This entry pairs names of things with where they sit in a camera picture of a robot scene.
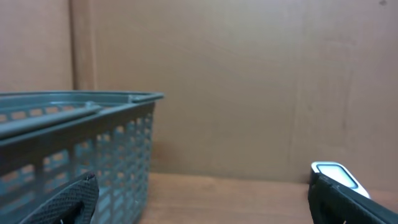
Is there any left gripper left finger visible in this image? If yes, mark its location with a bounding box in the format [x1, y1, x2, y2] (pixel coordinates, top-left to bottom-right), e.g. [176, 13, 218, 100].
[19, 172, 100, 224]

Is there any grey plastic mesh basket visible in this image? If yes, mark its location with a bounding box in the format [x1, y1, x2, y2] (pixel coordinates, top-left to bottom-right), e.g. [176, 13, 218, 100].
[1, 91, 163, 223]

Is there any white barcode scanner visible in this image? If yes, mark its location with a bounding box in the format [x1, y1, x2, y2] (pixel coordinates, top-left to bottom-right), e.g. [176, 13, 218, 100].
[311, 161, 371, 199]

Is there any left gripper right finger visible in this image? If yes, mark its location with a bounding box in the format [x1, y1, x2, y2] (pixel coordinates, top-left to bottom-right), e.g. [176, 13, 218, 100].
[308, 173, 397, 224]

